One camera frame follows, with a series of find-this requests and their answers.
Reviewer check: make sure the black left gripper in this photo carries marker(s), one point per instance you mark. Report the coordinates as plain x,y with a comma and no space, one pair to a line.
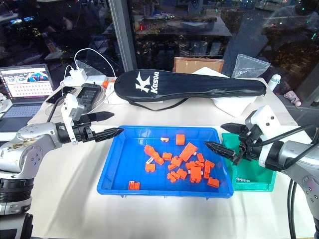
82,134

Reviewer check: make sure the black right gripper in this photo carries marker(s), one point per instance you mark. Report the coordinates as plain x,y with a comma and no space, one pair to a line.
249,149

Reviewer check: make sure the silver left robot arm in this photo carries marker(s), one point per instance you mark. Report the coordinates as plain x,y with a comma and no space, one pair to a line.
30,147

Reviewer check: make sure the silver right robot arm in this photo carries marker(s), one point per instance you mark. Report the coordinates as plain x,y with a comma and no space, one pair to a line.
301,159

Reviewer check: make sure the green plastic bin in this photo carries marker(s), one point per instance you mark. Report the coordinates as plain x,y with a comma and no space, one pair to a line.
251,174

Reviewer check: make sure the brown cardboard box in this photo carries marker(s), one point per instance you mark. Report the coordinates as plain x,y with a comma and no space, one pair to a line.
189,64

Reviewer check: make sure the black power adapter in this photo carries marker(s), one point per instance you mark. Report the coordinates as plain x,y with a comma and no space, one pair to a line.
88,94

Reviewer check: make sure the white foam sheet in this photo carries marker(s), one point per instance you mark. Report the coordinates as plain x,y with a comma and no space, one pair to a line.
231,104

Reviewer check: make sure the large orange building block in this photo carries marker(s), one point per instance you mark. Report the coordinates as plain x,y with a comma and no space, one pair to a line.
195,174
188,151

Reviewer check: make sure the small orange item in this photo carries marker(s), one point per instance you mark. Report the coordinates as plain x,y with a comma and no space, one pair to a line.
105,83

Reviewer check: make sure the blue plastic tray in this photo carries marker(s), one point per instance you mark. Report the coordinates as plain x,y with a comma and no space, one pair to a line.
124,171

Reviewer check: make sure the black smartphone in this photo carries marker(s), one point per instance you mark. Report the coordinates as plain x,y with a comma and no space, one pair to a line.
58,95

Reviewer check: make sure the black Kason racket bag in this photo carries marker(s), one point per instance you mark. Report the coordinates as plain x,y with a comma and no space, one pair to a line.
199,85

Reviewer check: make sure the pale orange small block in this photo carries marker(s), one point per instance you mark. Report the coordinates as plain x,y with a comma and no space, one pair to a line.
164,139

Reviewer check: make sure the white bottle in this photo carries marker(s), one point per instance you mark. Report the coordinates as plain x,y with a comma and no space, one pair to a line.
273,83

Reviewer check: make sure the clear plastic zip bag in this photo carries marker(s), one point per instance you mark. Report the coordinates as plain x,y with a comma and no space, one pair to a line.
249,66

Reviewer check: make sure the pink soft item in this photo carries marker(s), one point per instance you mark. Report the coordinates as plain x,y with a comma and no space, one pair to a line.
292,97

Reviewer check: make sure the open laptop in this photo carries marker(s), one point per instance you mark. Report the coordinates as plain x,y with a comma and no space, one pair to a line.
25,84

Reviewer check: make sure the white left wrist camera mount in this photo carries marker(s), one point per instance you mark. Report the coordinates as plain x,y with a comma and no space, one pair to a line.
69,107

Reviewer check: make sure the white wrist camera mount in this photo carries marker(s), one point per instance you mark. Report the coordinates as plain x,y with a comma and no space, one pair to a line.
69,107
264,119

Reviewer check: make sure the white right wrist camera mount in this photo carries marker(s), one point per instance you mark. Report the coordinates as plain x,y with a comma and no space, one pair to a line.
264,119

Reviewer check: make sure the white wall charger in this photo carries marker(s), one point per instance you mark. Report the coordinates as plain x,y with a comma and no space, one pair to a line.
76,74

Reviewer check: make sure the grey window frame post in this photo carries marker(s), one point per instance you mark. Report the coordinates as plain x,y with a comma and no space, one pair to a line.
122,32

